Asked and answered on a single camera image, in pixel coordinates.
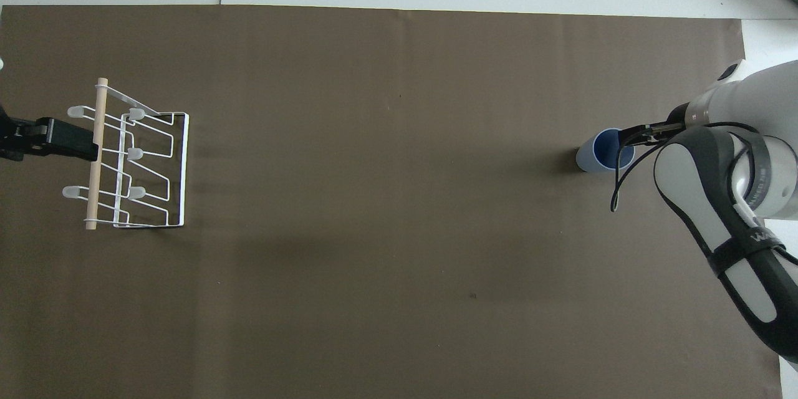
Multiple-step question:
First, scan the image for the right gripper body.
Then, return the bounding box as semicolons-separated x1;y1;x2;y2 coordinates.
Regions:
656;103;691;138

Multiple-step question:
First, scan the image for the blue cup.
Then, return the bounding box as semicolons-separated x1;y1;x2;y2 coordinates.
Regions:
575;127;637;174

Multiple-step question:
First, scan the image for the white wire cup holder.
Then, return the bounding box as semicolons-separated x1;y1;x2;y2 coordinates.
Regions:
62;77;190;231

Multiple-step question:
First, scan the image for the black cable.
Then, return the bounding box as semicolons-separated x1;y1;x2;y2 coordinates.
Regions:
610;122;772;213

